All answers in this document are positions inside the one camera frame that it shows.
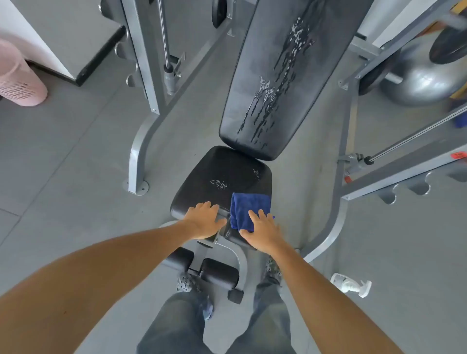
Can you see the person's right forearm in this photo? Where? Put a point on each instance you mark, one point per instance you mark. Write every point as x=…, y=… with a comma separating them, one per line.
x=328, y=310

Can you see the blue microfibre cloth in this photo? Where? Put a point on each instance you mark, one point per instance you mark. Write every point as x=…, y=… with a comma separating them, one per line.
x=243, y=206

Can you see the grey exercise ball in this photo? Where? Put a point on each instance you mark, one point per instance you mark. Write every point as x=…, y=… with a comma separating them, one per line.
x=419, y=85

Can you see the pink plastic waste basket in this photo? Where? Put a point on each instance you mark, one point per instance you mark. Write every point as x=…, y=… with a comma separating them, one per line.
x=16, y=84

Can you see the black weight bench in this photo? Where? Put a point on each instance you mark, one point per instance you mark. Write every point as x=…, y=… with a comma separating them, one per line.
x=270, y=102

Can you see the black weight plate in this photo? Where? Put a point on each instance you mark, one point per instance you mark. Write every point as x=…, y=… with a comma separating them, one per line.
x=450, y=45
x=219, y=12
x=375, y=76

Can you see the person's left forearm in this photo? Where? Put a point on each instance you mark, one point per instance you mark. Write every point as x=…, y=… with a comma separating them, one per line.
x=91, y=284

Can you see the grey patterned clog shoe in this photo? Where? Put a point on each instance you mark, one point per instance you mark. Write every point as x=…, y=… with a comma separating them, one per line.
x=273, y=271
x=186, y=283

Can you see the person's left hand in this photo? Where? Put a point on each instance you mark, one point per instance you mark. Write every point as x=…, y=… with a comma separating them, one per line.
x=204, y=221

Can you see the person's right hand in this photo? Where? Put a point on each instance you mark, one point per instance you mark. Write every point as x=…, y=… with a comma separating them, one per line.
x=263, y=233

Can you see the chrome guide rod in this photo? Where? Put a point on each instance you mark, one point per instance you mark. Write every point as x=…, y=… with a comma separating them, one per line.
x=165, y=40
x=412, y=136

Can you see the grey steel power rack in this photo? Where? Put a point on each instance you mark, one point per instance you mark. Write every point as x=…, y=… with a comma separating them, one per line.
x=140, y=153

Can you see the white spray bottle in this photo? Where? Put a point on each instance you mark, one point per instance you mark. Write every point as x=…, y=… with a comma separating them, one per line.
x=346, y=285

